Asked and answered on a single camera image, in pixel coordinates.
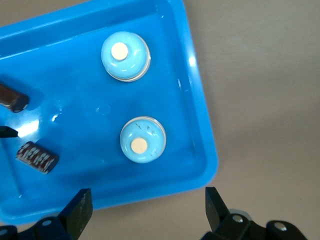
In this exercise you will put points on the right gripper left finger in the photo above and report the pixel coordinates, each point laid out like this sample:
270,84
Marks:
77,212

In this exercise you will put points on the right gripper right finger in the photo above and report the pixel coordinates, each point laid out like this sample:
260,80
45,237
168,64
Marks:
217,212

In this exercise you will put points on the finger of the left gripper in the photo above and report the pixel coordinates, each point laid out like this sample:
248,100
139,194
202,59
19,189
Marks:
7,132

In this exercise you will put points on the glossy dark brown capacitor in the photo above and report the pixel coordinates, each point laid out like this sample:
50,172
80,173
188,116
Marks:
12,98

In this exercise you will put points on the dark capacitor white print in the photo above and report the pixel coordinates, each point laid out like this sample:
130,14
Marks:
37,157

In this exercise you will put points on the scratched light blue bell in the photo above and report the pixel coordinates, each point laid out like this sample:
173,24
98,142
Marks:
150,140

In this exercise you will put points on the light blue call bell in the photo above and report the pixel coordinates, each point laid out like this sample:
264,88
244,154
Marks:
130,67

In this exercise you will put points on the blue plastic tray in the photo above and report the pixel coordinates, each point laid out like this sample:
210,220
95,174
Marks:
75,75

